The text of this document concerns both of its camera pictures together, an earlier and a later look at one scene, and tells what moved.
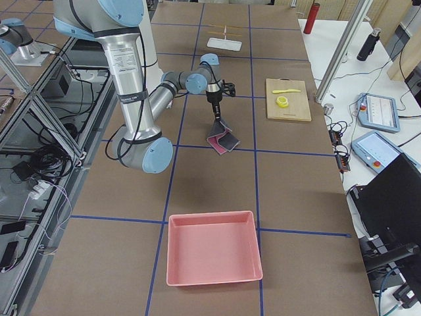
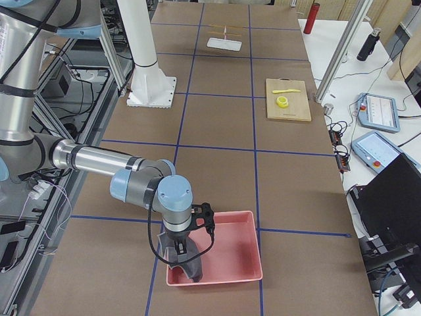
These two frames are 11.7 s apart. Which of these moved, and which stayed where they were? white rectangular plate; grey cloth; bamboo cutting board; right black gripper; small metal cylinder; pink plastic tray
Moved: right black gripper; grey cloth
Stayed: white rectangular plate; small metal cylinder; bamboo cutting board; pink plastic tray
